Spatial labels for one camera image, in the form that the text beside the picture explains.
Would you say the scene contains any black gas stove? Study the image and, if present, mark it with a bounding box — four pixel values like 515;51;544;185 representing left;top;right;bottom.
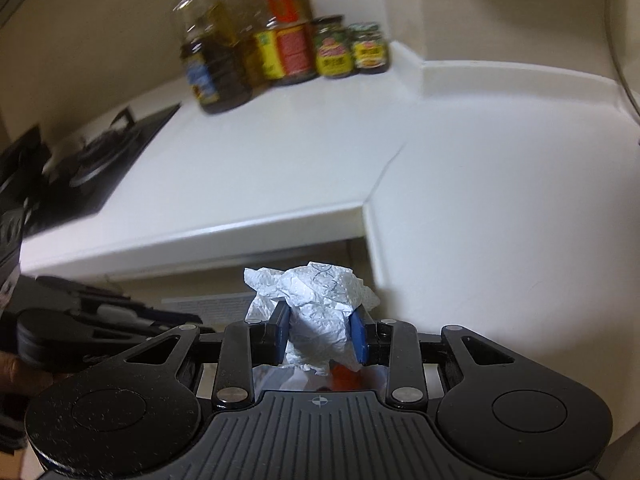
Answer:
0;102;182;238

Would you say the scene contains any cabinet vent grille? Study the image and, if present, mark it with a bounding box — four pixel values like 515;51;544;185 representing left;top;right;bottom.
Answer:
162;294;251;328

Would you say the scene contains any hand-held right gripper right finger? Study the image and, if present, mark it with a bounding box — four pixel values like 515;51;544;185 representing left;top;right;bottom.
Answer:
350;310;516;407

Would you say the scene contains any person's left hand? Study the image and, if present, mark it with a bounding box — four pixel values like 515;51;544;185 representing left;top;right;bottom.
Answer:
0;350;61;398

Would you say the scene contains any large oil bottle orange handle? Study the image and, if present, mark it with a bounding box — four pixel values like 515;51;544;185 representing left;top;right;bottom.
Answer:
245;0;318;86

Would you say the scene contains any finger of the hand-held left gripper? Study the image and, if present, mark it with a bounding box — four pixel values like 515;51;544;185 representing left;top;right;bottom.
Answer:
100;302;203;336
35;274;131;306

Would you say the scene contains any small sauce jar yellow label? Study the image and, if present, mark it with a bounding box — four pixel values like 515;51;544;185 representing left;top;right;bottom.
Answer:
348;21;391;75

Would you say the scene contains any white paper towel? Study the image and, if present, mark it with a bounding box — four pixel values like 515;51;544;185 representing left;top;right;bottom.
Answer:
243;261;382;377

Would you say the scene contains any large oil bottle blue label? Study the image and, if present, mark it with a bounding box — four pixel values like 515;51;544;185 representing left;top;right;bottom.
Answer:
187;0;253;115

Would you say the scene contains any glass pot lid black handle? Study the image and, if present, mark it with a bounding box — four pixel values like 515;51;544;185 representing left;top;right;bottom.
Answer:
602;0;640;148

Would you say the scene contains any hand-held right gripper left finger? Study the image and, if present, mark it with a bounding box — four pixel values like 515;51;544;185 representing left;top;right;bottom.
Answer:
125;302;292;408

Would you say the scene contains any orange plastic bag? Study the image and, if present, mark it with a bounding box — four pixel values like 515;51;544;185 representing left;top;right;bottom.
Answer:
330;365;366;391

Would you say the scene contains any dark cloth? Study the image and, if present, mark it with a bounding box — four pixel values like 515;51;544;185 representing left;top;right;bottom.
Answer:
0;200;28;313

